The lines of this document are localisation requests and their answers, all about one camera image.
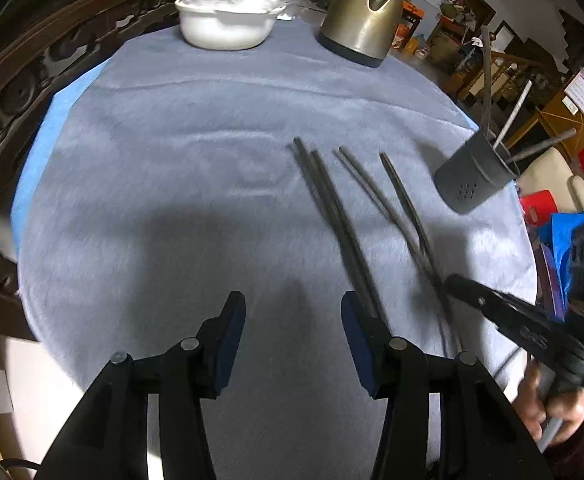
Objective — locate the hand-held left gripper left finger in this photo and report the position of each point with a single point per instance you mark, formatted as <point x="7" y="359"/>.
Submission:
<point x="229" y="340"/>

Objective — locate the wooden staircase railing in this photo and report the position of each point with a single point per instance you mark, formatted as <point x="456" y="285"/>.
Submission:
<point x="502" y="70"/>

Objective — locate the person's right forearm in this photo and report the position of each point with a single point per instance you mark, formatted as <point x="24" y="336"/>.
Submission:
<point x="582" y="457"/>

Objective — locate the dark carved wooden sideboard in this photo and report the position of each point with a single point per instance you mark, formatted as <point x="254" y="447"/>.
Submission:
<point x="11" y="85"/>

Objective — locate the cream armchair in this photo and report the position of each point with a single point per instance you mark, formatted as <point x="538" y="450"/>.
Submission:
<point x="552" y="175"/>

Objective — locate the blue table cloth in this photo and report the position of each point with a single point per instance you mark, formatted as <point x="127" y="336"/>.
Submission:
<point x="46" y="135"/>

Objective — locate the stainless steel electric kettle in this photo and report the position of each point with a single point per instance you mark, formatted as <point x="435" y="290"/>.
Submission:
<point x="357" y="20"/>

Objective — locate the orange cardboard box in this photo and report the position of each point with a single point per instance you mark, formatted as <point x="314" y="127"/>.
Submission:
<point x="408" y="30"/>

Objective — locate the grey perforated metal holder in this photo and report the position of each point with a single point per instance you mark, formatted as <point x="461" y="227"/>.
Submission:
<point x="472" y="180"/>

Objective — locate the white ceramic pot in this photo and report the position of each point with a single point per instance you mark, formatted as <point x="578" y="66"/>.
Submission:
<point x="221" y="30"/>

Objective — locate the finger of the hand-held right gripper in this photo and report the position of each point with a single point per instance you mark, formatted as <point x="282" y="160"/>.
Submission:
<point x="477" y="297"/>

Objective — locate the person's right hand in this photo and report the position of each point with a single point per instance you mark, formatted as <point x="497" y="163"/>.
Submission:
<point x="529" y="405"/>

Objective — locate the red plastic child chair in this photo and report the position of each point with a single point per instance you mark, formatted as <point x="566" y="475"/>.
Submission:
<point x="537" y="207"/>

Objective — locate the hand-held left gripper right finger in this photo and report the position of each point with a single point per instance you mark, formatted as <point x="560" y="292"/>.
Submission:
<point x="359" y="340"/>

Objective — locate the grey felt table cloth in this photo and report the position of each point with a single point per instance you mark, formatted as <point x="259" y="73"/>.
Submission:
<point x="196" y="185"/>

